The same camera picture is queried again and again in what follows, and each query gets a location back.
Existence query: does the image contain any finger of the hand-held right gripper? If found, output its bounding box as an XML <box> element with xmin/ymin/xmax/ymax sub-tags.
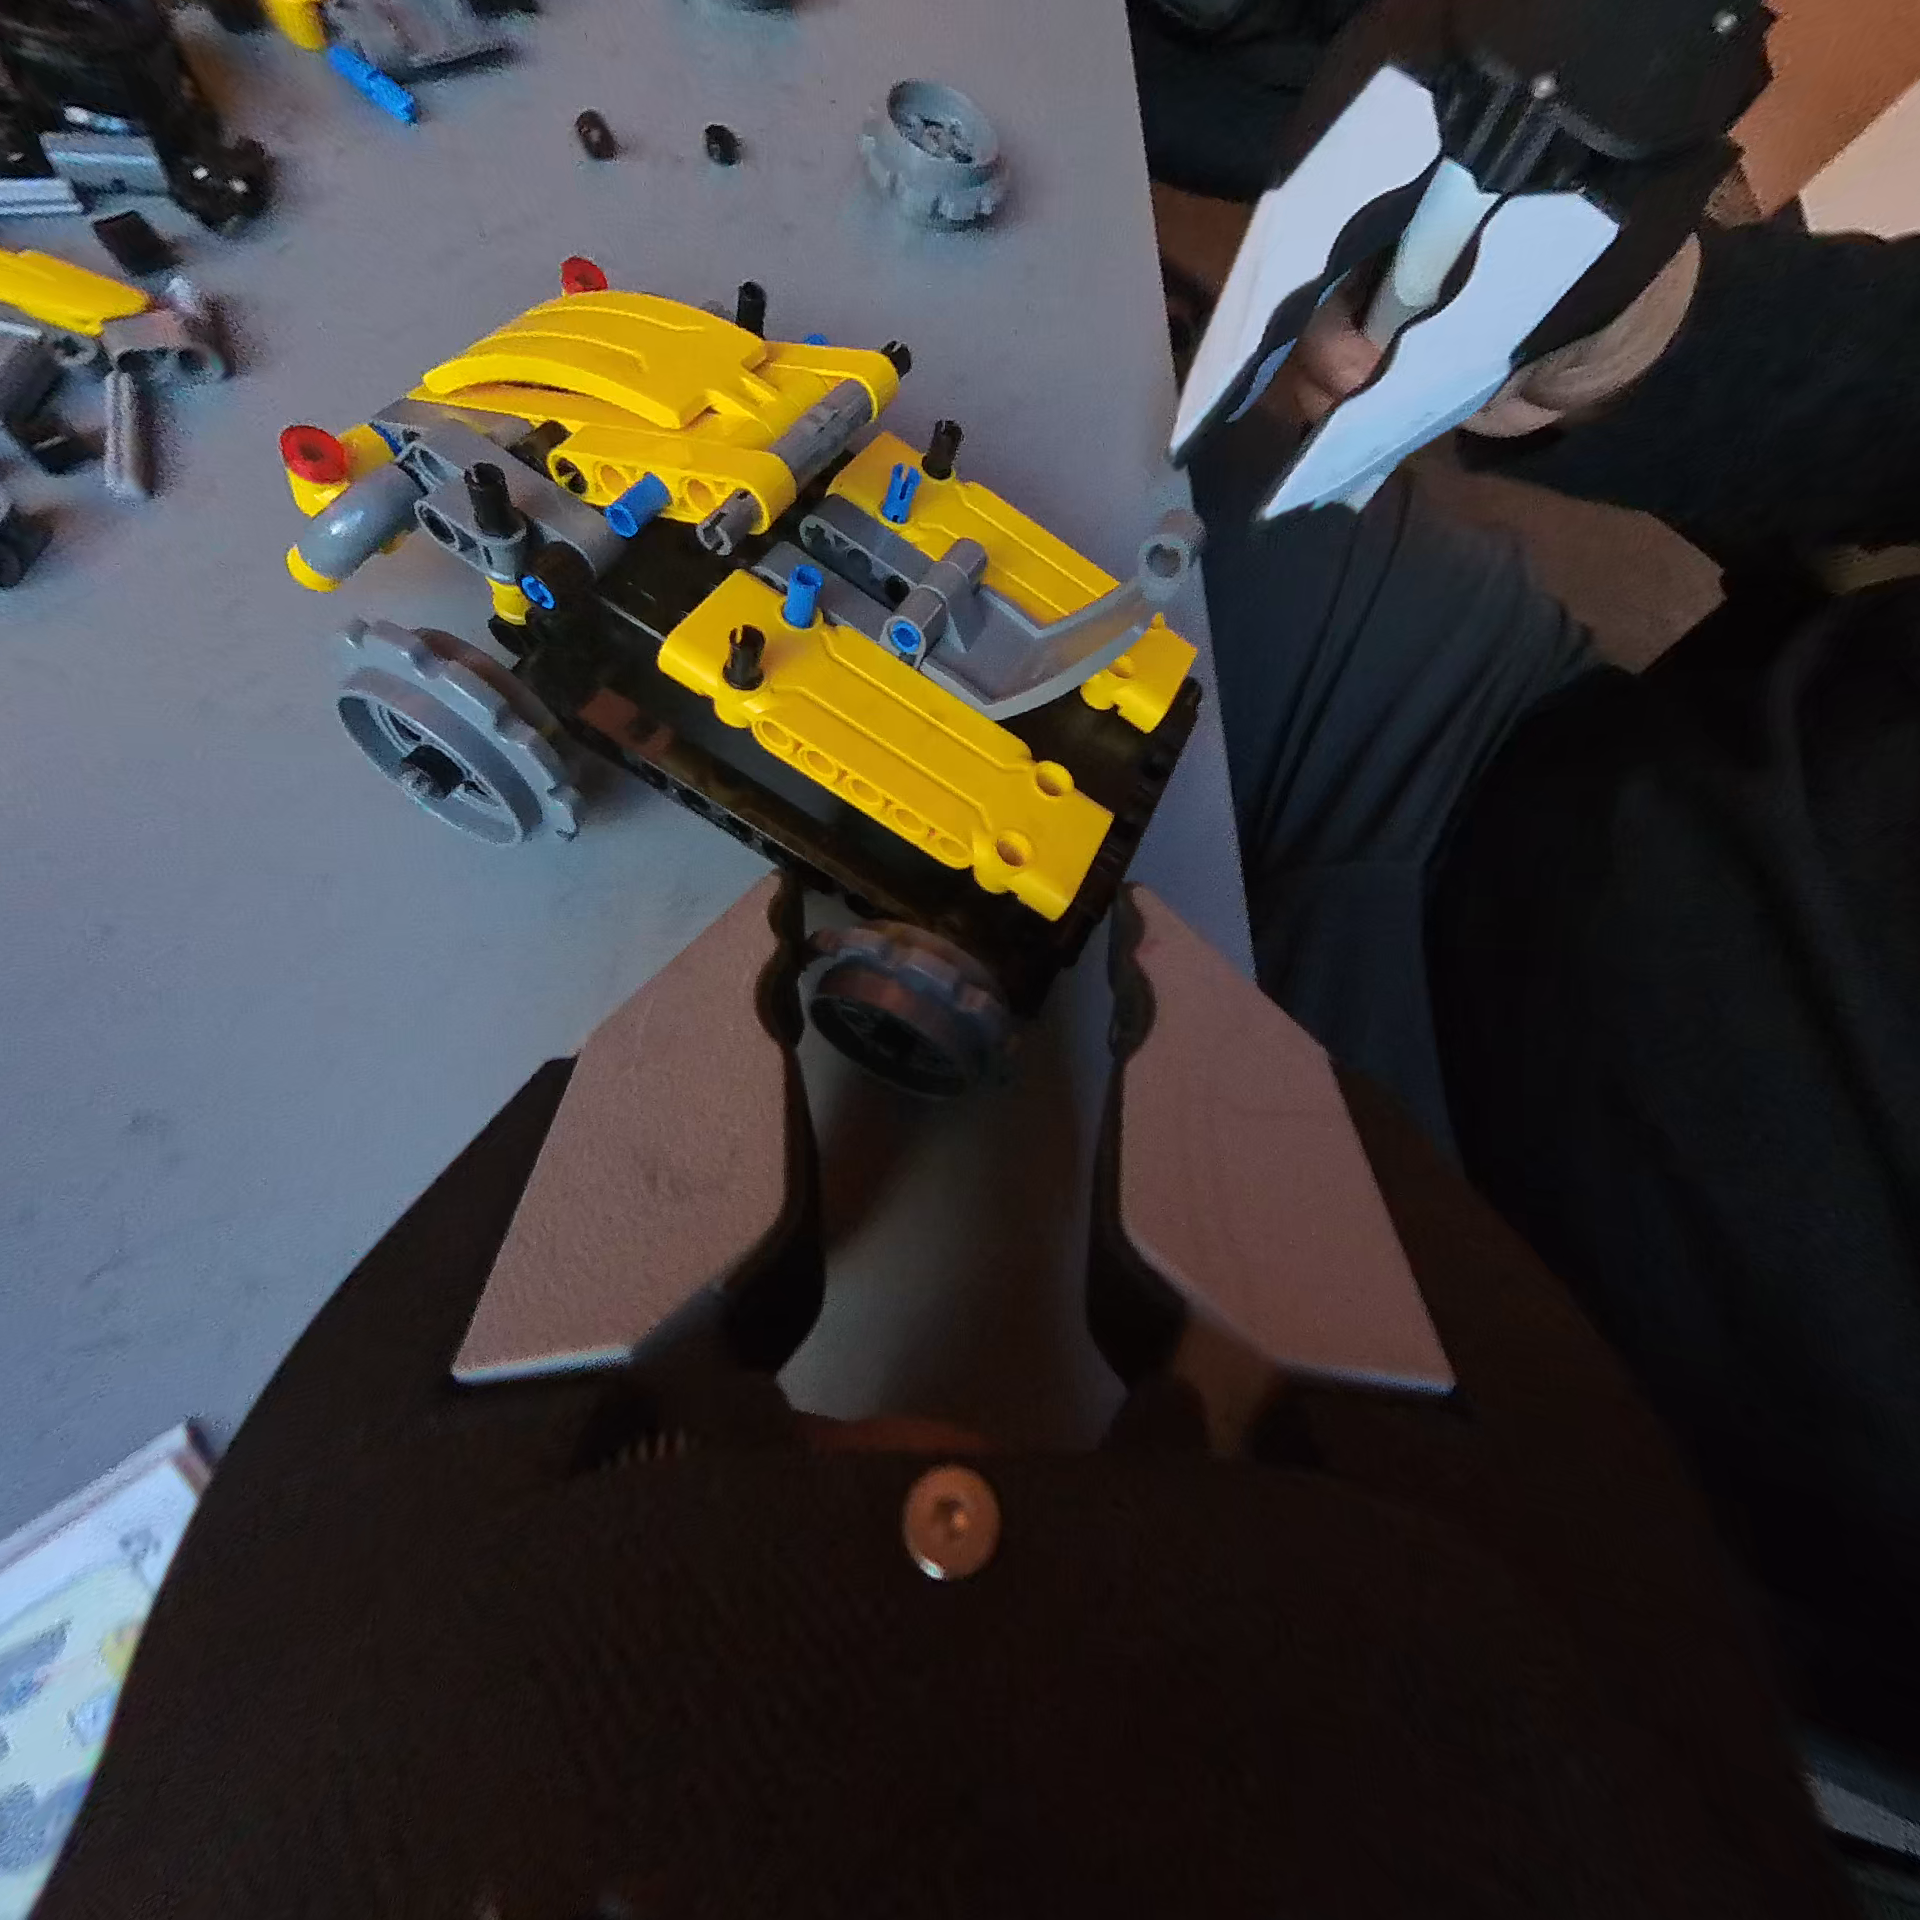
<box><xmin>1258</xmin><ymin>187</ymin><xmax>1626</xmax><ymax>524</ymax></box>
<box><xmin>1169</xmin><ymin>59</ymin><xmax>1450</xmax><ymax>471</ymax></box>

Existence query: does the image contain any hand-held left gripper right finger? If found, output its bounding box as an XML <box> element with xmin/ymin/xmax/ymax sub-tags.
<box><xmin>1088</xmin><ymin>882</ymin><xmax>1461</xmax><ymax>1394</ymax></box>

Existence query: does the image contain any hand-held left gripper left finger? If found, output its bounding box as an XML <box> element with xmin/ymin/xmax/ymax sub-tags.
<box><xmin>450</xmin><ymin>873</ymin><xmax>828</xmax><ymax>1385</ymax></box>

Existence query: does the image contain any grey toy wheel hub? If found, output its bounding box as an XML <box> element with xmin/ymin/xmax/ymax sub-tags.
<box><xmin>858</xmin><ymin>77</ymin><xmax>1010</xmax><ymax>232</ymax></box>
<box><xmin>329</xmin><ymin>618</ymin><xmax>584</xmax><ymax>847</ymax></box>

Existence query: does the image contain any yellow toy brick vehicle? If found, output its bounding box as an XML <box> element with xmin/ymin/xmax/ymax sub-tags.
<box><xmin>282</xmin><ymin>257</ymin><xmax>1204</xmax><ymax>1023</ymax></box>

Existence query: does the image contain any person's right forearm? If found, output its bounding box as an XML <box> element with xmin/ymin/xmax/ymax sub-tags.
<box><xmin>1500</xmin><ymin>195</ymin><xmax>1920</xmax><ymax>633</ymax></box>

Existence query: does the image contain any grey desk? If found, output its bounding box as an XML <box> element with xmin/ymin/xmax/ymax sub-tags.
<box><xmin>0</xmin><ymin>0</ymin><xmax>1259</xmax><ymax>1548</ymax></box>

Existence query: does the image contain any person's right hand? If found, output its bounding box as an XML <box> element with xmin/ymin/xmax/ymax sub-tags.
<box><xmin>1293</xmin><ymin>232</ymin><xmax>1705</xmax><ymax>442</ymax></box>

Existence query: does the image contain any white instruction booklet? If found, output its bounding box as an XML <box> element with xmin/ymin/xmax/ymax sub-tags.
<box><xmin>0</xmin><ymin>1419</ymin><xmax>216</xmax><ymax>1920</ymax></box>

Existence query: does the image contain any blue toy brick piece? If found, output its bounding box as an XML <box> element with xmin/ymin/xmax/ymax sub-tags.
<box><xmin>324</xmin><ymin>41</ymin><xmax>424</xmax><ymax>125</ymax></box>

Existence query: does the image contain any pile of toy brick parts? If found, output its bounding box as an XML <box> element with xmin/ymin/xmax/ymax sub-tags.
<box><xmin>0</xmin><ymin>0</ymin><xmax>512</xmax><ymax>589</ymax></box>

